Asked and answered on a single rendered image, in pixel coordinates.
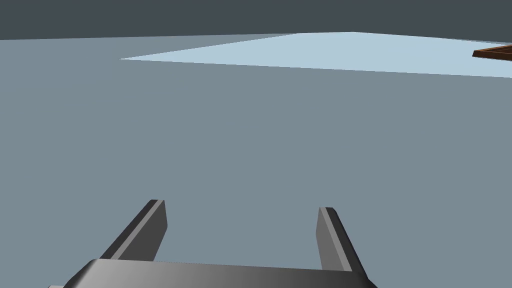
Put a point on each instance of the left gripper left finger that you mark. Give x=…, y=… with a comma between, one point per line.
x=140, y=236

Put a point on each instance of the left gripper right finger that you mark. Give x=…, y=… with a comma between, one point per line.
x=335, y=244

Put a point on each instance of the brown wooden furniture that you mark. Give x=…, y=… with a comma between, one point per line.
x=496, y=53

